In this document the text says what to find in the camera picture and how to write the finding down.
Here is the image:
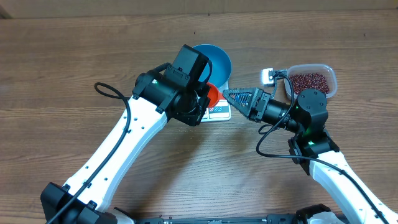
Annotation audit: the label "blue plastic bowl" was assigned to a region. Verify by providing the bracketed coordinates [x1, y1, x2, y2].
[193, 44, 232, 91]

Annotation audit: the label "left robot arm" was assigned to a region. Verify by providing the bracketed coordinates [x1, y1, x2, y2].
[40, 64, 210, 224]

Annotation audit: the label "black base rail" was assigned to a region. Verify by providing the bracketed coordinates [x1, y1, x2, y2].
[134, 214, 302, 224]

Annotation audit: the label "red adzuki beans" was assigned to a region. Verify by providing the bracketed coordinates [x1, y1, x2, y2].
[289, 73, 330, 95]

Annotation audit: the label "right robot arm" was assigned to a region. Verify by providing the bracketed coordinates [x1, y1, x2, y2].
[223, 88, 397, 223]

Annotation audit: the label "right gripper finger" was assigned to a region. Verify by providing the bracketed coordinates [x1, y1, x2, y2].
[228, 100, 254, 118]
[222, 88, 262, 103]

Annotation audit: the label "clear plastic container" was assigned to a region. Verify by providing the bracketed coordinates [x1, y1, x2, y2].
[287, 63, 338, 98]

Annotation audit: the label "white digital kitchen scale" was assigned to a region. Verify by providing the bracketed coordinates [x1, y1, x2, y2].
[201, 99, 231, 122]

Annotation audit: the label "orange measuring scoop blue handle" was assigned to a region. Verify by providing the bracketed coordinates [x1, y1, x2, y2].
[207, 83, 224, 108]

